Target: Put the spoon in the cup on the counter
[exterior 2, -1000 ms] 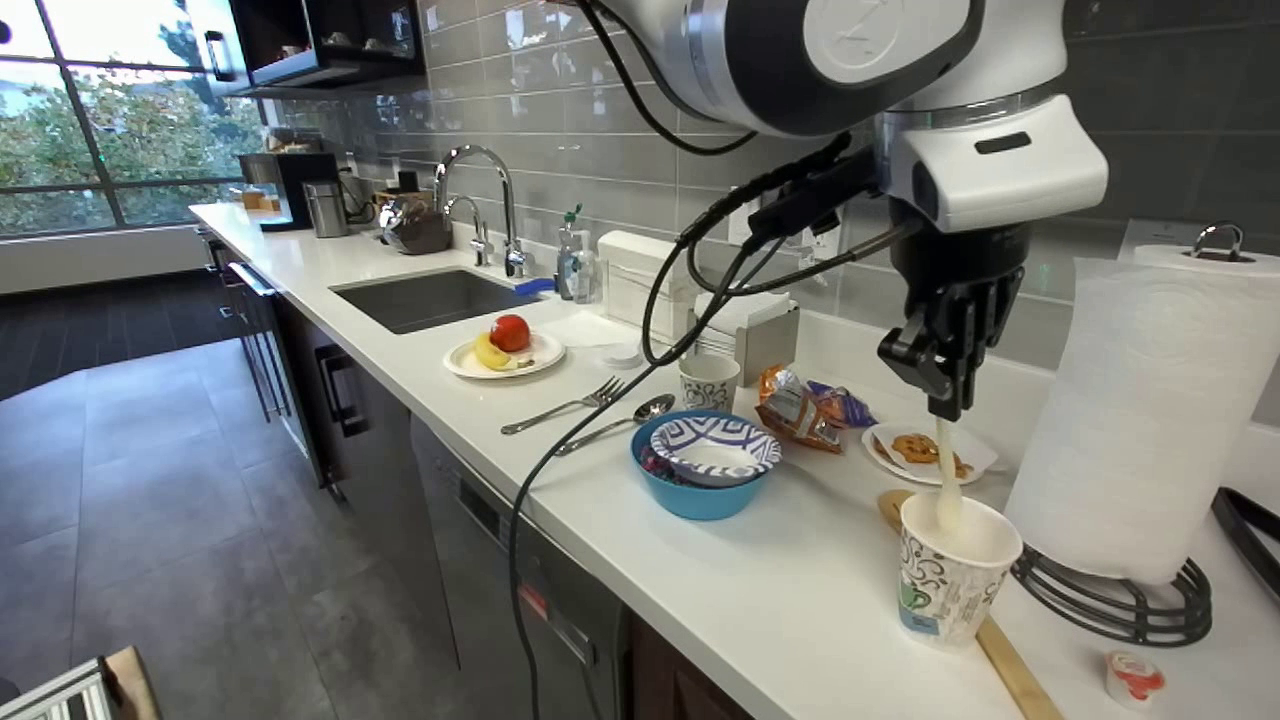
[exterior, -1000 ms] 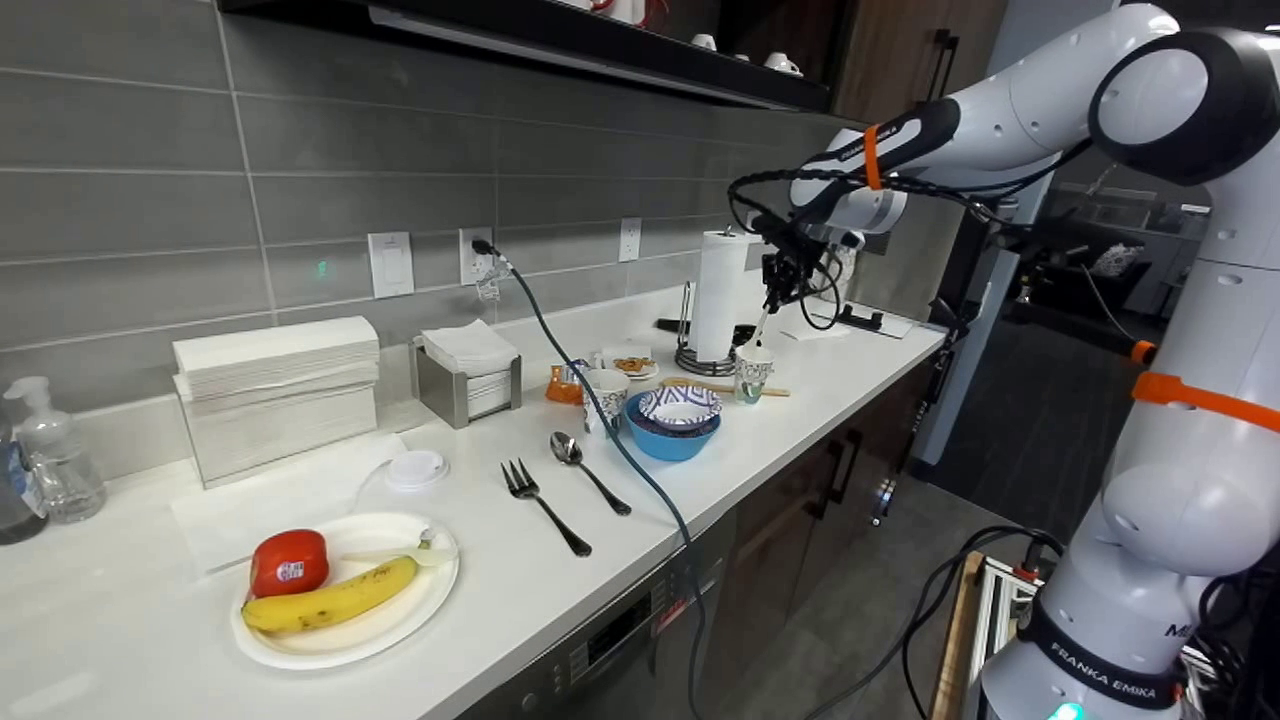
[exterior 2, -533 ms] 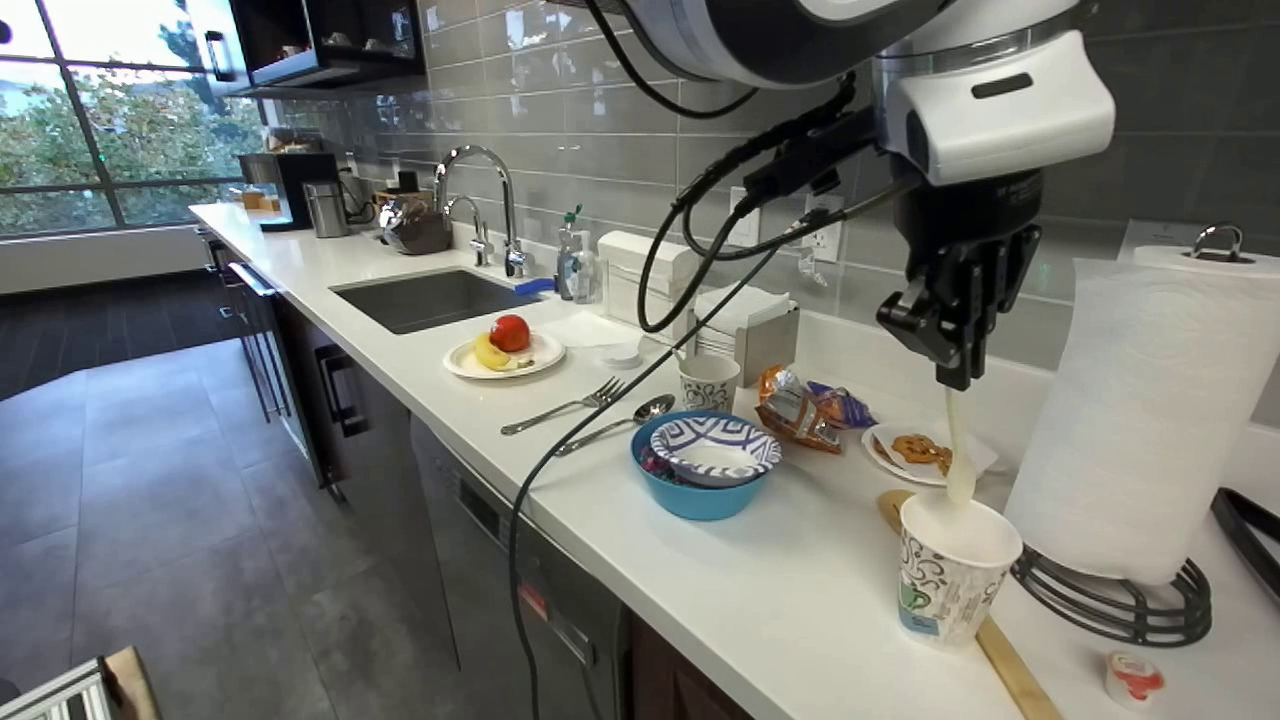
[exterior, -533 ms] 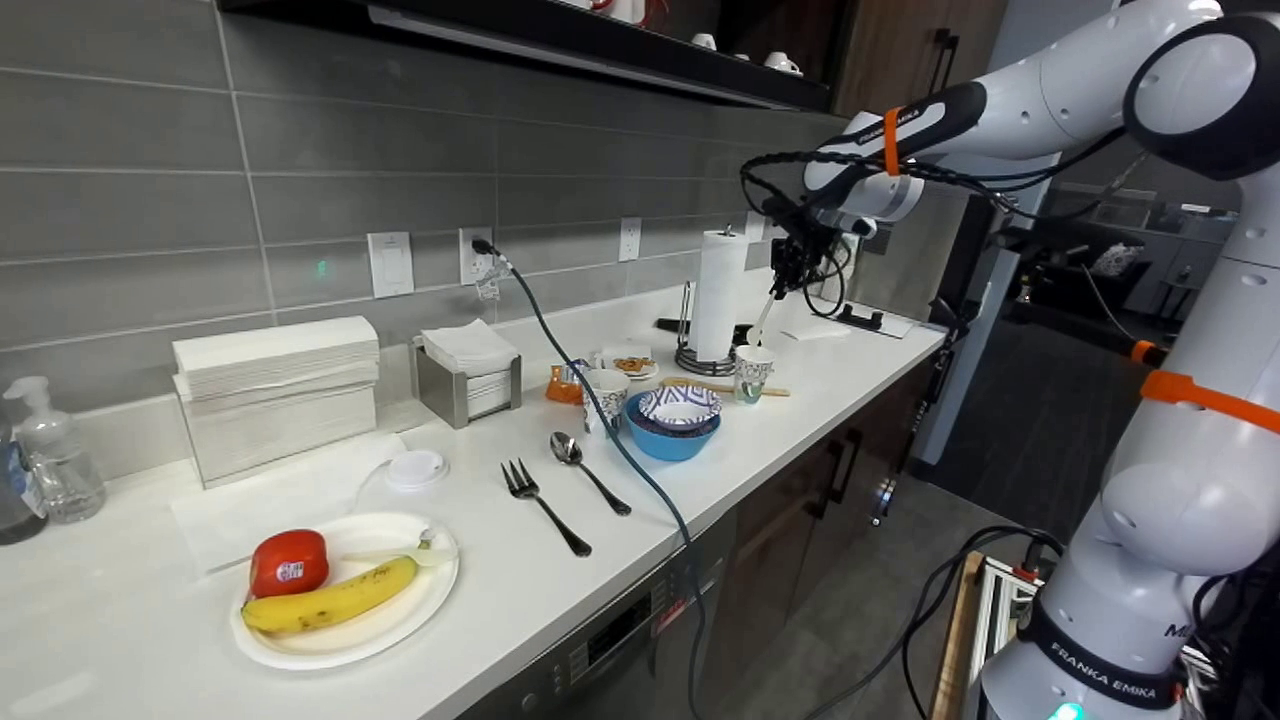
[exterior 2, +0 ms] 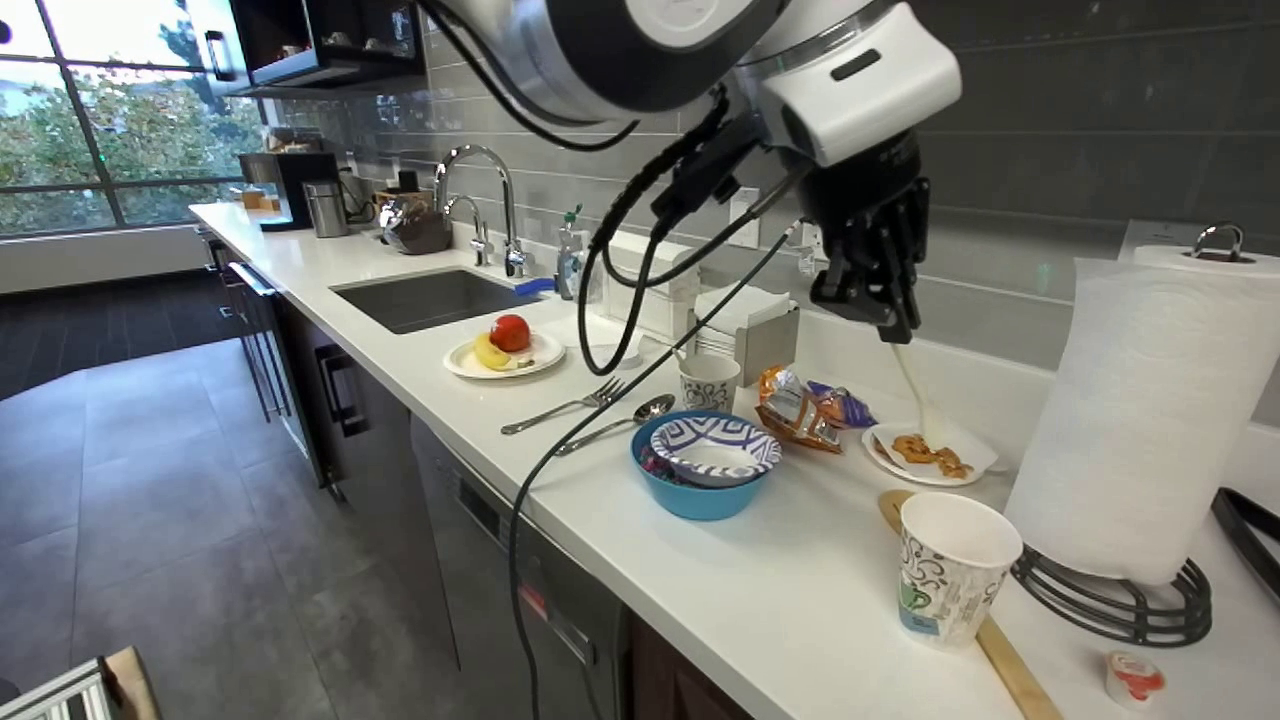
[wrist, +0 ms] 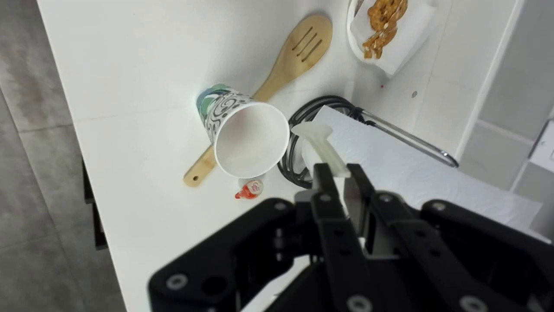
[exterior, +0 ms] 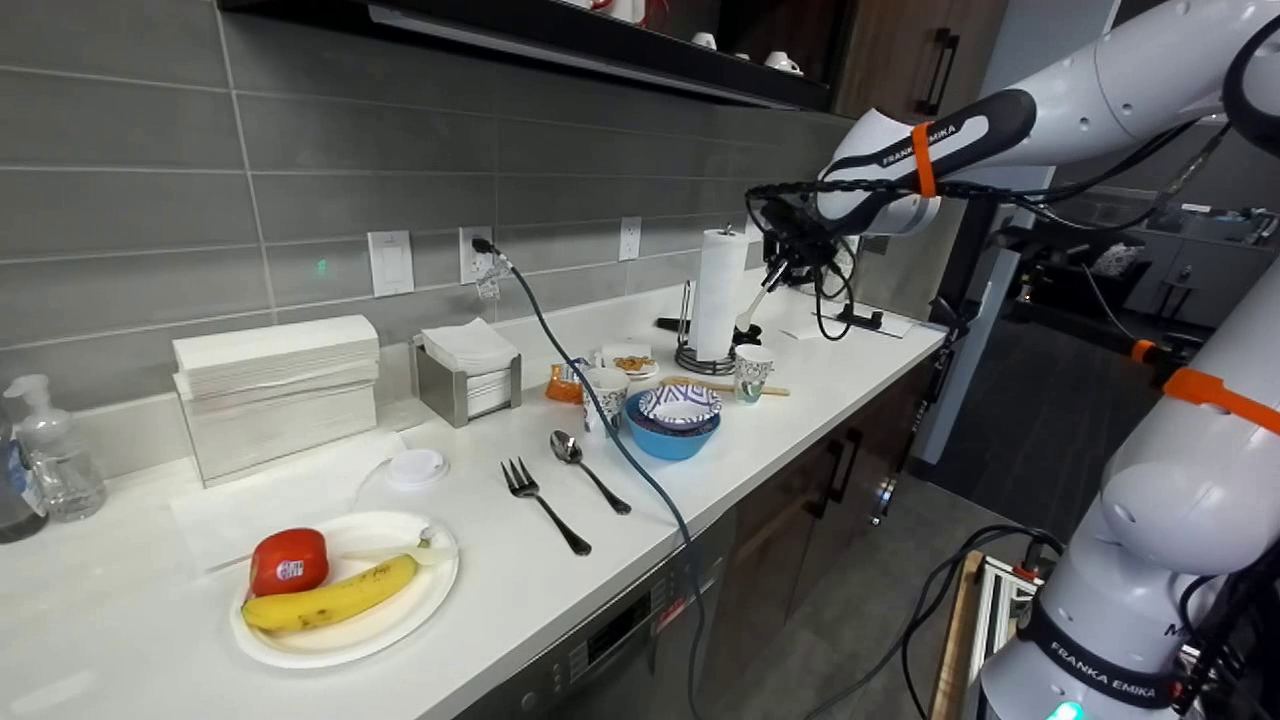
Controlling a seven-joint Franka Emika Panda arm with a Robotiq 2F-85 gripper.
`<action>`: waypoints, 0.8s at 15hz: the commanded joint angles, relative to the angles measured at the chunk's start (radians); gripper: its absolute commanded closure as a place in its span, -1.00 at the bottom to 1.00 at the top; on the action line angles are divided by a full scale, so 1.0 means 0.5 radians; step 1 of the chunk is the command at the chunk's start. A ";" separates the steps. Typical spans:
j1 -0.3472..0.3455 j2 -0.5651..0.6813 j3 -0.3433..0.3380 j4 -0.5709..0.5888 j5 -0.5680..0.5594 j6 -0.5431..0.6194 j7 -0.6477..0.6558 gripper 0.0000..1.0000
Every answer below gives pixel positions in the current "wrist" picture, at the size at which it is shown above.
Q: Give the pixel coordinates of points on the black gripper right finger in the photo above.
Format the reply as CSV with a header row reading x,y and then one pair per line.
x,y
451,261

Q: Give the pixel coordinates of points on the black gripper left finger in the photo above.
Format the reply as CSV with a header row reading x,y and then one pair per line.
x,y
329,261

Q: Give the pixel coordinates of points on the patterned paper cup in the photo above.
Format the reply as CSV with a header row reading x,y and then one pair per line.
x,y
253,140

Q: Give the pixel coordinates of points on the wooden slotted spoon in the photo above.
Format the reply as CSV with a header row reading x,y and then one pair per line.
x,y
300,46

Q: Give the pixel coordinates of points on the small red white packet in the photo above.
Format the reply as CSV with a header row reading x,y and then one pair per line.
x,y
250,190

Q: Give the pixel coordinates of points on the black metal whisk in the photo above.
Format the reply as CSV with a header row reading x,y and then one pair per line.
x,y
323,107

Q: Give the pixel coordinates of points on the white food container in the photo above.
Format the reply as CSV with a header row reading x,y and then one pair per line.
x,y
404,46

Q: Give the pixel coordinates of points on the brown lower cabinet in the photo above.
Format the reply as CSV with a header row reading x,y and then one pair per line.
x,y
106,261

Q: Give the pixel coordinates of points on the orange snack pieces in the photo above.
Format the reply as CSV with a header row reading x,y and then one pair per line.
x,y
383,24

